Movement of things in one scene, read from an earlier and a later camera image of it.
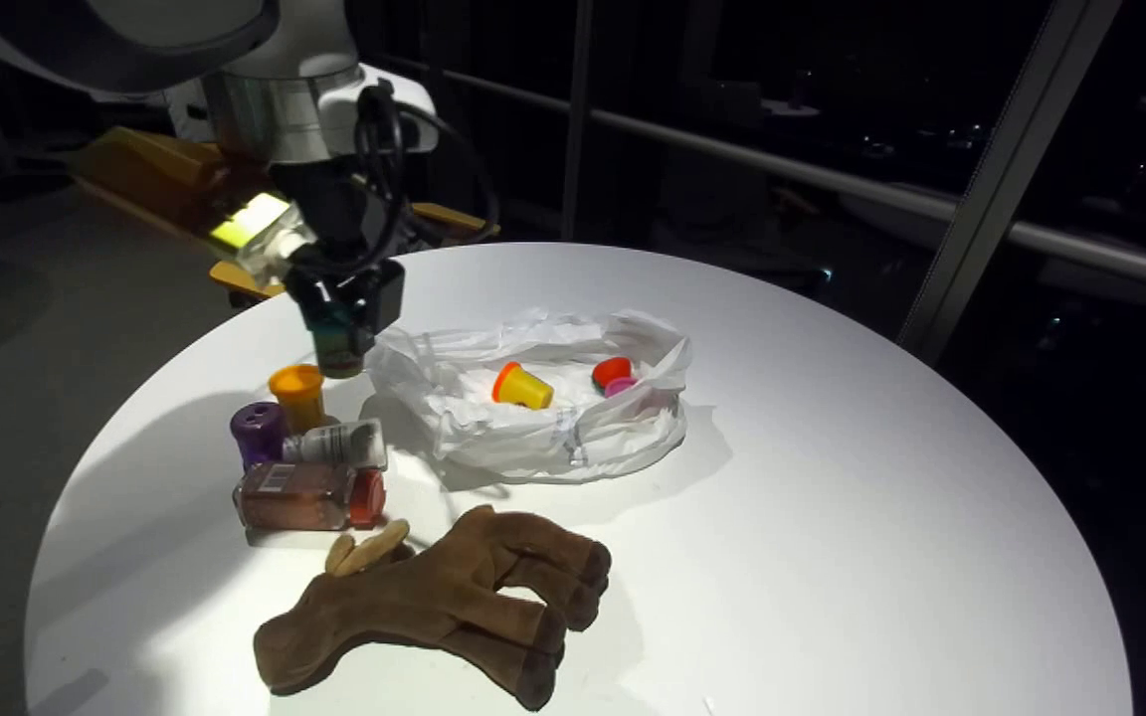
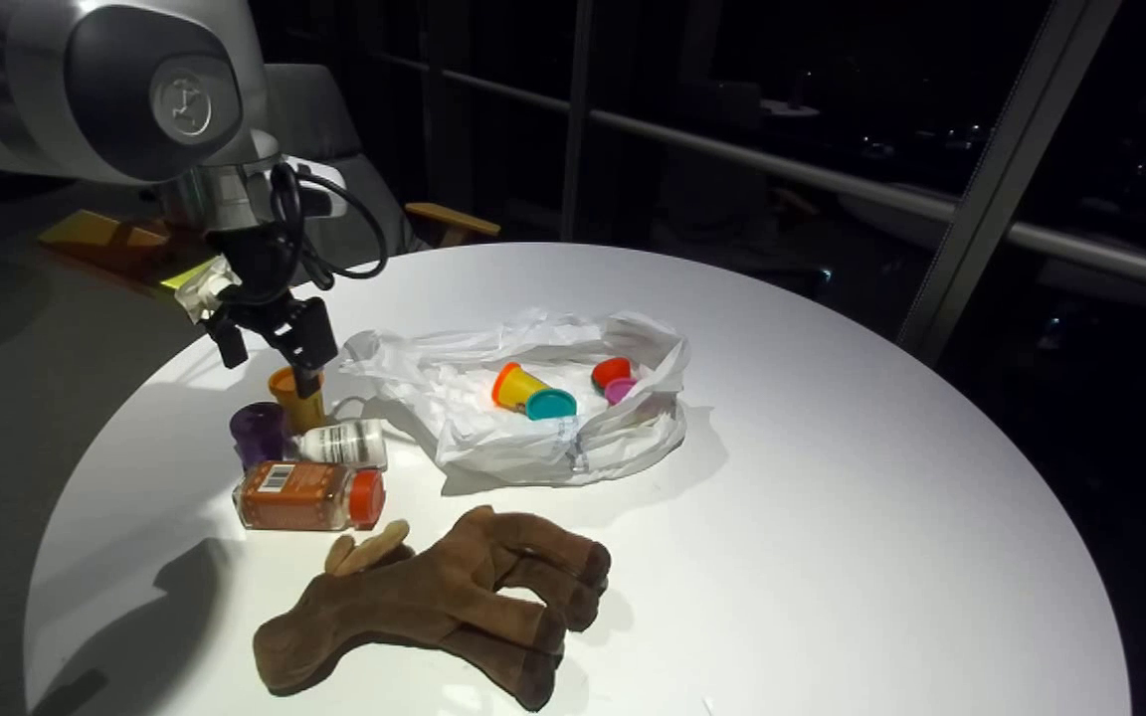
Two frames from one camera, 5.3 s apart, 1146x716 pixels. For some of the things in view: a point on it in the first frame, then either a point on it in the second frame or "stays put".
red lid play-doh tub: (614, 374) stays put
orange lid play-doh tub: (524, 385) stays put
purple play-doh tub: (260, 431) stays put
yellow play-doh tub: (300, 393) stays put
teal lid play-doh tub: (337, 352) → (551, 403)
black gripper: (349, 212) → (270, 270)
